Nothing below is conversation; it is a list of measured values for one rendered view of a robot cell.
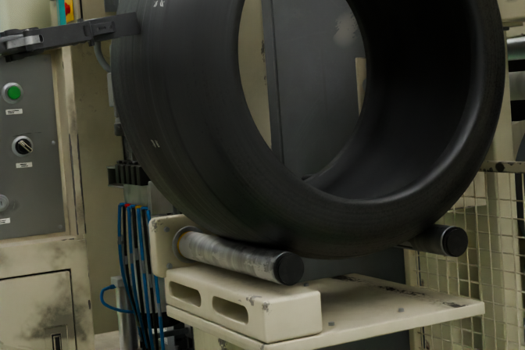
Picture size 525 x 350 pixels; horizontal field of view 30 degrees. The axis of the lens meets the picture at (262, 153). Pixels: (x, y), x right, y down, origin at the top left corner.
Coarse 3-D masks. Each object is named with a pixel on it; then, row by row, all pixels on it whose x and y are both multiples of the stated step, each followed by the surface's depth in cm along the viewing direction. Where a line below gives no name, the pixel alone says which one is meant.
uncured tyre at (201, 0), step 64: (128, 0) 139; (192, 0) 125; (384, 0) 169; (448, 0) 158; (128, 64) 136; (192, 64) 125; (384, 64) 169; (448, 64) 162; (128, 128) 141; (192, 128) 126; (256, 128) 127; (384, 128) 169; (448, 128) 159; (192, 192) 134; (256, 192) 128; (320, 192) 131; (384, 192) 162; (448, 192) 142; (320, 256) 138
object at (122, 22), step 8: (112, 16) 130; (120, 16) 131; (128, 16) 131; (136, 16) 132; (120, 24) 131; (128, 24) 131; (136, 24) 132; (112, 32) 130; (120, 32) 131; (128, 32) 131; (136, 32) 132; (96, 40) 129; (104, 40) 130
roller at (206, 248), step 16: (192, 240) 156; (208, 240) 151; (224, 240) 148; (192, 256) 156; (208, 256) 149; (224, 256) 144; (240, 256) 139; (256, 256) 135; (272, 256) 132; (288, 256) 130; (240, 272) 142; (256, 272) 135; (272, 272) 131; (288, 272) 131
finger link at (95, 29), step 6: (96, 24) 128; (102, 24) 128; (108, 24) 129; (114, 24) 129; (84, 30) 125; (90, 30) 126; (96, 30) 128; (102, 30) 128; (108, 30) 129; (114, 30) 129
